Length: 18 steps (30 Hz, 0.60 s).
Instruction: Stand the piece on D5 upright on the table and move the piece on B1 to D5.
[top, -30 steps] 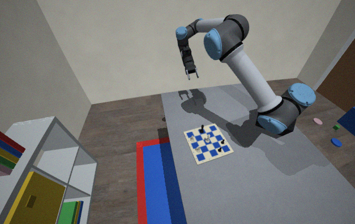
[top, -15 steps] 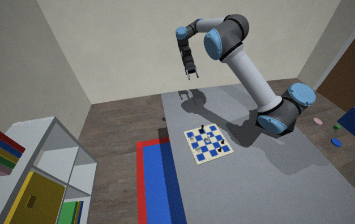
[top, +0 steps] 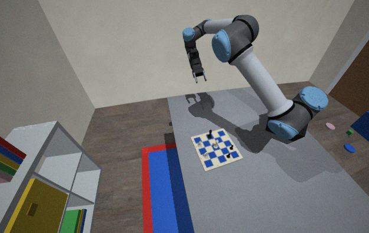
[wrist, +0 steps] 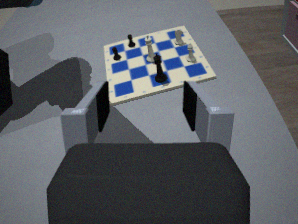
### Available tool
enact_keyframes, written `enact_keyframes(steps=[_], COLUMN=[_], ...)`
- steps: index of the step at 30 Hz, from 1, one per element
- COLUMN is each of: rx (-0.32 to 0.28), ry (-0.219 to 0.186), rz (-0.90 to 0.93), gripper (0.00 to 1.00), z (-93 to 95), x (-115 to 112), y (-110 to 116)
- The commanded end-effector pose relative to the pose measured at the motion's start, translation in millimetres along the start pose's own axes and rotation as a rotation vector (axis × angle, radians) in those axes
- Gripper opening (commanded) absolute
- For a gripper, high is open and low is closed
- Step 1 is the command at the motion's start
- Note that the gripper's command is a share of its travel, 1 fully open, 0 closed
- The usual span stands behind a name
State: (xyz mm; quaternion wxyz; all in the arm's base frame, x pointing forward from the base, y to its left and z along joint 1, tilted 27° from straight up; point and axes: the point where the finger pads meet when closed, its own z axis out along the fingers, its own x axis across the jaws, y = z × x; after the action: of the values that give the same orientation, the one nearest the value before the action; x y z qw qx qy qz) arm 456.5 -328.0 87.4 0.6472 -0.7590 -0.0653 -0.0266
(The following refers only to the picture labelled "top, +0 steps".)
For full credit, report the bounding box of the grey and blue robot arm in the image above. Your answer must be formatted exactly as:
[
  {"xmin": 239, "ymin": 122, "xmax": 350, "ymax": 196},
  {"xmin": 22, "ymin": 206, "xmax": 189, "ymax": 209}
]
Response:
[{"xmin": 182, "ymin": 15, "xmax": 328, "ymax": 139}]

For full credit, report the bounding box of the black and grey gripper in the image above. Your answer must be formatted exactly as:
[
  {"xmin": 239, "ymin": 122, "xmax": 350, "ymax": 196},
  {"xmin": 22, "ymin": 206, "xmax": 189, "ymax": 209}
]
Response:
[{"xmin": 188, "ymin": 47, "xmax": 207, "ymax": 84}]

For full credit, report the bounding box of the blue and cream chessboard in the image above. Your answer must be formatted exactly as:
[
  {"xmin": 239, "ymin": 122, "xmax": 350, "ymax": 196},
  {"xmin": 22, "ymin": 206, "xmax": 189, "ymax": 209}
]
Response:
[{"xmin": 191, "ymin": 128, "xmax": 243, "ymax": 172}]

